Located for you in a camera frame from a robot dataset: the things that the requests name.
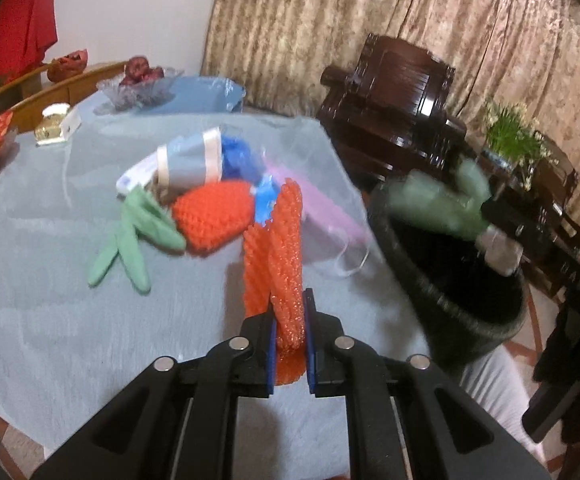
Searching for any green cloth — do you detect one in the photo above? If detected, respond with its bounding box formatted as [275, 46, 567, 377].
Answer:
[387, 160, 493, 241]

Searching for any red-brown bag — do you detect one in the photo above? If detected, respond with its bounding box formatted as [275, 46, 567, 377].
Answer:
[46, 49, 89, 82]

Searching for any grey roll with cream band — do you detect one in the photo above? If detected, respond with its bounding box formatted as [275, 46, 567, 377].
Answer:
[157, 128, 223, 196]

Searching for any gold and white box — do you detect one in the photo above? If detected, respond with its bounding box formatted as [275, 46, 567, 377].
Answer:
[34, 102, 82, 147]

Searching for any beige patterned curtain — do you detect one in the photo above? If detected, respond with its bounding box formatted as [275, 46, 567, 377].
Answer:
[201, 0, 580, 221]

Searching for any light wooden chair back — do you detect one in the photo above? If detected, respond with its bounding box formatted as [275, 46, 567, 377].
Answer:
[10, 60, 131, 131]
[0, 62, 56, 116]

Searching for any dark red fruit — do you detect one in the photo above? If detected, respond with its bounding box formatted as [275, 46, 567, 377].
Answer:
[120, 56, 166, 86]

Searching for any glass fruit bowl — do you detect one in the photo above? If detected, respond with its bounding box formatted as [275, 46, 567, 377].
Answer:
[95, 67, 183, 111]

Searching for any orange knitted carrot toy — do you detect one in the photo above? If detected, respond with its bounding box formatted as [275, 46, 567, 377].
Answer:
[87, 180, 256, 292]

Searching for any dark wooden side table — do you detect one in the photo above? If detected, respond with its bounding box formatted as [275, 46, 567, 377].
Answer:
[462, 140, 571, 301]

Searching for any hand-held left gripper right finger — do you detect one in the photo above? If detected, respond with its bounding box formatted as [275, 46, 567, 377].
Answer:
[302, 288, 553, 480]

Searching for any pink face mask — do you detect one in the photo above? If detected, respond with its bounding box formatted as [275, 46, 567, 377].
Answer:
[265, 157, 371, 276]

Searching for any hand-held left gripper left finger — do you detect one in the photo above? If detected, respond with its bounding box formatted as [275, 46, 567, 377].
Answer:
[30, 310, 277, 480]

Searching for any blue tablecloth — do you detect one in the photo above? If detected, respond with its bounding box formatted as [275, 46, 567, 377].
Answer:
[92, 76, 247, 116]

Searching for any black trash bin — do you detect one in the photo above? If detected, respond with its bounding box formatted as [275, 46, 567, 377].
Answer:
[367, 175, 528, 376]

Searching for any dark wooden armchair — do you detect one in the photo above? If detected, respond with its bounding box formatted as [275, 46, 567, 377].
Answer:
[532, 146, 580, 261]
[317, 32, 468, 186]

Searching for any potted green plant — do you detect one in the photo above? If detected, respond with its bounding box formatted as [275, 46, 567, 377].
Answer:
[482, 100, 551, 181]

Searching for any white packet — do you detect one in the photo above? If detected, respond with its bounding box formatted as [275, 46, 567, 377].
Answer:
[116, 155, 163, 196]

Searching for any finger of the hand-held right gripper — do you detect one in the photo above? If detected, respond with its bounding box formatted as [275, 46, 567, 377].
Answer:
[477, 199, 546, 241]

